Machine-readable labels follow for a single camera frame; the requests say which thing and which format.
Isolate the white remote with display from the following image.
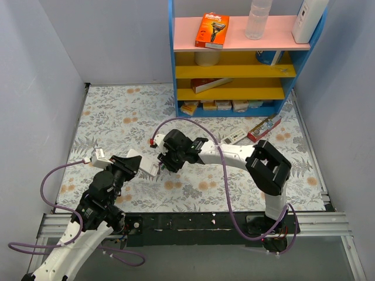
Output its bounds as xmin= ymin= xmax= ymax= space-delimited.
xmin=127 ymin=149 xmax=159 ymax=177

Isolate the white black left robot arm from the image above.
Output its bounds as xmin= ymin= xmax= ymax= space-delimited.
xmin=23 ymin=155 xmax=142 ymax=280

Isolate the white air conditioner remote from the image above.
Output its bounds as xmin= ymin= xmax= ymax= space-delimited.
xmin=220 ymin=129 xmax=248 ymax=145

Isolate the purple battery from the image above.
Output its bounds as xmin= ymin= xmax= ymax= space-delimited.
xmin=158 ymin=162 xmax=163 ymax=174

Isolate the floral table mat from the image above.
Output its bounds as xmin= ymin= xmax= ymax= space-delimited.
xmin=57 ymin=84 xmax=325 ymax=213

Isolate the yellow sponge pack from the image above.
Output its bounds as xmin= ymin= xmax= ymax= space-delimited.
xmin=180 ymin=104 xmax=198 ymax=116

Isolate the orange white sponge pack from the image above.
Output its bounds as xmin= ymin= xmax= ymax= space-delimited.
xmin=202 ymin=101 xmax=217 ymax=111

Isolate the red white carton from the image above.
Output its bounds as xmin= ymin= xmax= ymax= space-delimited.
xmin=190 ymin=78 xmax=233 ymax=94

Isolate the white cup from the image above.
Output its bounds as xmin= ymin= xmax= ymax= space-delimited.
xmin=194 ymin=52 xmax=221 ymax=67

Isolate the blue shelf unit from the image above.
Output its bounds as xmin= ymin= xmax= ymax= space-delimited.
xmin=168 ymin=1 xmax=328 ymax=118

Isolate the red white toothpaste box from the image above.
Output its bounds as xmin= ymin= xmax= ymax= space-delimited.
xmin=247 ymin=114 xmax=282 ymax=143

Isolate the orange razor box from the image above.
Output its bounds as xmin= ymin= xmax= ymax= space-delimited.
xmin=195 ymin=13 xmax=230 ymax=50

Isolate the blue white can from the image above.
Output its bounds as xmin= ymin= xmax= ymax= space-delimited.
xmin=255 ymin=50 xmax=284 ymax=66

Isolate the clear plastic bottle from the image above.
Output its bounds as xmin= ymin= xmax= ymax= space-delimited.
xmin=245 ymin=0 xmax=273 ymax=40

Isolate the white rectangular device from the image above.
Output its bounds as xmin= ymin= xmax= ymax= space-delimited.
xmin=292 ymin=0 xmax=329 ymax=44

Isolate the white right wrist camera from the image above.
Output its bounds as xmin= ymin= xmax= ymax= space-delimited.
xmin=149 ymin=134 xmax=166 ymax=153

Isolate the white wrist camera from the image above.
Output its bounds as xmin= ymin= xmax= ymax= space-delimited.
xmin=149 ymin=134 xmax=166 ymax=153
xmin=83 ymin=148 xmax=113 ymax=170

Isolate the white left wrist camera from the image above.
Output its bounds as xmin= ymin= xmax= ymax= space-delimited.
xmin=83 ymin=148 xmax=113 ymax=170

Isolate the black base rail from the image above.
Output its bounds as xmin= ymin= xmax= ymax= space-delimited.
xmin=37 ymin=210 xmax=352 ymax=249

